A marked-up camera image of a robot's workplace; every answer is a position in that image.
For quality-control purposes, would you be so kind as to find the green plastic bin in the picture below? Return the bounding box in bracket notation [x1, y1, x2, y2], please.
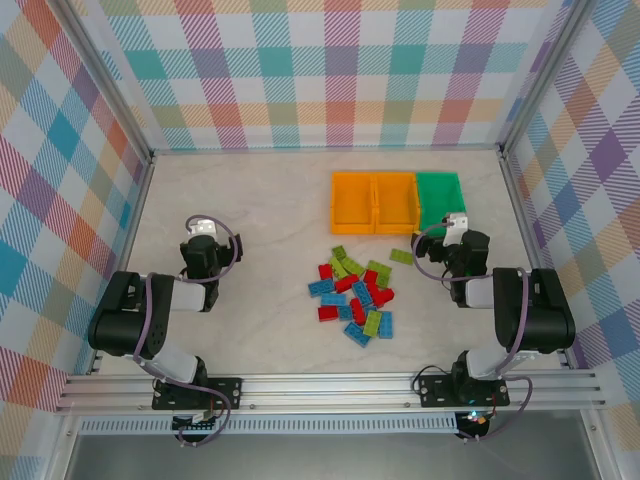
[414, 171, 469, 232]

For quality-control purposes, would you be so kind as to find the orange plastic bin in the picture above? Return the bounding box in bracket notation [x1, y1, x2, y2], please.
[372, 171, 421, 236]
[330, 171, 377, 236]

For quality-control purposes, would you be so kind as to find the small electronics board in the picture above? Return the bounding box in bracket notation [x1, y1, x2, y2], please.
[172, 414, 221, 434]
[457, 409, 494, 431]

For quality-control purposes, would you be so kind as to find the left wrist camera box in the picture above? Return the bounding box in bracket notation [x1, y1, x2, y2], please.
[185, 217, 218, 239]

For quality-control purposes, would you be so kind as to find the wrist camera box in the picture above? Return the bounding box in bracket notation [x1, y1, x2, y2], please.
[442, 212, 470, 246]
[185, 217, 218, 239]

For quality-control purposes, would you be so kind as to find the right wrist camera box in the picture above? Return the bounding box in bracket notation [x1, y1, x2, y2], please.
[442, 212, 470, 246]

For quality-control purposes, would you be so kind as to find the aluminium side rail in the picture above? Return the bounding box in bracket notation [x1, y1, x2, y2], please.
[87, 154, 156, 376]
[499, 147, 576, 369]

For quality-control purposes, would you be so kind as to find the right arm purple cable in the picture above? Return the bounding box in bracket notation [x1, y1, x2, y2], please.
[411, 222, 534, 444]

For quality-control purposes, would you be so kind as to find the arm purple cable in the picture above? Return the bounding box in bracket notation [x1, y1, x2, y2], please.
[411, 222, 534, 444]
[132, 215, 245, 448]

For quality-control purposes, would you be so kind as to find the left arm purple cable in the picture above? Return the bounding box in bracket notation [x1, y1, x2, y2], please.
[132, 215, 245, 448]

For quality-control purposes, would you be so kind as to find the aluminium back rail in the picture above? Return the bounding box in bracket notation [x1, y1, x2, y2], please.
[149, 143, 506, 157]

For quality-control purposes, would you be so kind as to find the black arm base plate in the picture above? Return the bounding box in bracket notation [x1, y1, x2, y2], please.
[152, 377, 244, 411]
[418, 374, 511, 407]

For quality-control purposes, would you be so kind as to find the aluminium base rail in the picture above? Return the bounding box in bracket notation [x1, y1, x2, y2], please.
[54, 369, 609, 414]

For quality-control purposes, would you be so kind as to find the slotted grey cable duct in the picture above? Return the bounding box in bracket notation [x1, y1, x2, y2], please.
[79, 413, 459, 435]

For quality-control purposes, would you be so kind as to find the aluminium frame post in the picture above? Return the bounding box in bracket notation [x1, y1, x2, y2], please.
[57, 0, 154, 166]
[499, 0, 599, 156]

